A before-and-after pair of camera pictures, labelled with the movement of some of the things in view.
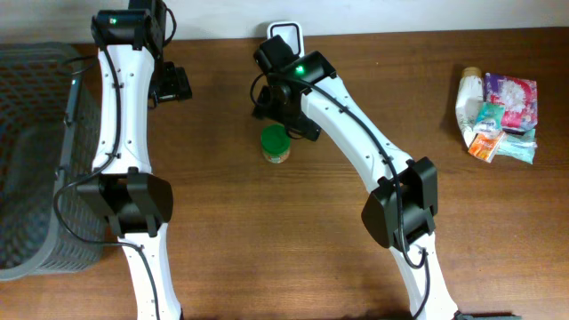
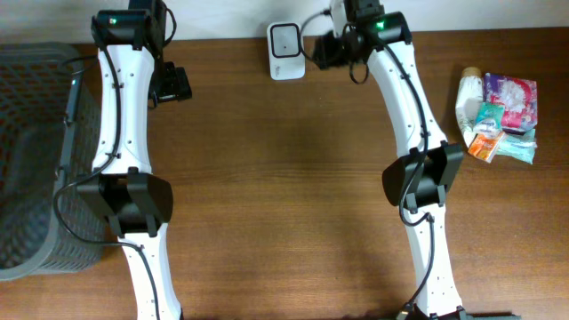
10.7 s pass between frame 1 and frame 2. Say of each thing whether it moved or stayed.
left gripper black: stayed
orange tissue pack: stayed
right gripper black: moved
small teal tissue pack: stayed
